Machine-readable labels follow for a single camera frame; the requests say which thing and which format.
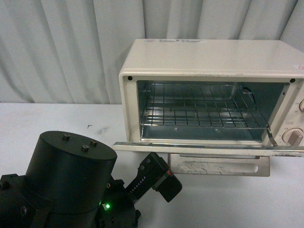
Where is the upper beige oven knob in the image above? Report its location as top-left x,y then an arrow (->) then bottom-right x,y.
299,100 -> 304,112

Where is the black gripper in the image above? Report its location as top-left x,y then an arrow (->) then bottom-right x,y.
95,152 -> 182,228

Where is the lower beige oven knob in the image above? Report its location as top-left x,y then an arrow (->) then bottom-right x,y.
282,128 -> 304,146

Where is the wire oven rack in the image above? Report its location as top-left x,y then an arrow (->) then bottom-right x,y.
140,83 -> 269,130

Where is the beige oven knob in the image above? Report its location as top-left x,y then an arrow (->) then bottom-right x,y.
282,128 -> 304,146
299,100 -> 304,112

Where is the grey pleated curtain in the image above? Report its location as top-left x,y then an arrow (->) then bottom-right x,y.
0,0 -> 304,104

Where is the cream toaster oven body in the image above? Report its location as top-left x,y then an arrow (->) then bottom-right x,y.
119,39 -> 304,146

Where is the cream oven door with handle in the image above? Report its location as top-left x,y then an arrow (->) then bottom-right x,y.
113,142 -> 304,177

